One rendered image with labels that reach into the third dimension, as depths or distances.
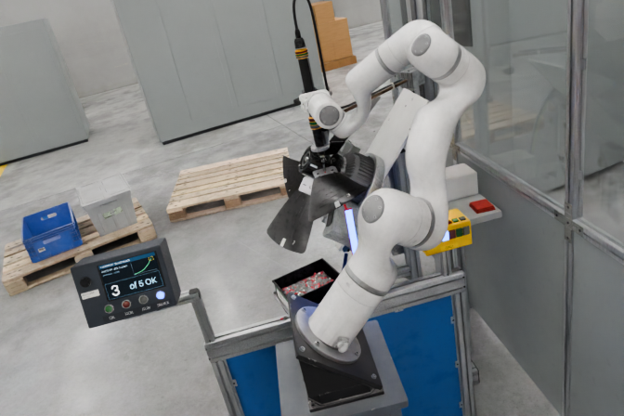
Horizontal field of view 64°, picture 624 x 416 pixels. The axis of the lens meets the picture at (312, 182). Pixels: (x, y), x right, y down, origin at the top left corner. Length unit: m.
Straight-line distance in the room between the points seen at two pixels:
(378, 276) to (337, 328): 0.17
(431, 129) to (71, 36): 12.89
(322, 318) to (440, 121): 0.55
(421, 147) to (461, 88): 0.18
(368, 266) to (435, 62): 0.49
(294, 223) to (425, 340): 0.65
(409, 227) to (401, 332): 0.81
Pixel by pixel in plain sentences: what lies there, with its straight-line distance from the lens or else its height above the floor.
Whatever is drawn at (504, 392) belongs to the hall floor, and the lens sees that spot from 2.58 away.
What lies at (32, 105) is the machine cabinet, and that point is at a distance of 8.82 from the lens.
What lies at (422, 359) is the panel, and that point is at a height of 0.52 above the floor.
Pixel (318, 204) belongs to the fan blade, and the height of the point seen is 1.15.
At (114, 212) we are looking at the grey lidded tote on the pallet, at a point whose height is 0.32.
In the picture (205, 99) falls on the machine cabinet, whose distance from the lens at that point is 7.30.
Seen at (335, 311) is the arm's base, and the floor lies 1.14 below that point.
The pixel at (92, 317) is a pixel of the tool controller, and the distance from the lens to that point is 1.62.
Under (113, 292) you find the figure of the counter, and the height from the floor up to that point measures 1.16.
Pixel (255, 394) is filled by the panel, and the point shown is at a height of 0.58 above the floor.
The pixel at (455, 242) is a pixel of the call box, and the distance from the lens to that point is 1.68.
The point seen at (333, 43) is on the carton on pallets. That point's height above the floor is 0.46.
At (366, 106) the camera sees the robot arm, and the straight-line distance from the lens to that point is 1.47.
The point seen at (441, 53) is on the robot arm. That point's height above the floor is 1.67.
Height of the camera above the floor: 1.90
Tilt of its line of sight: 23 degrees down
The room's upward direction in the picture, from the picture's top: 12 degrees counter-clockwise
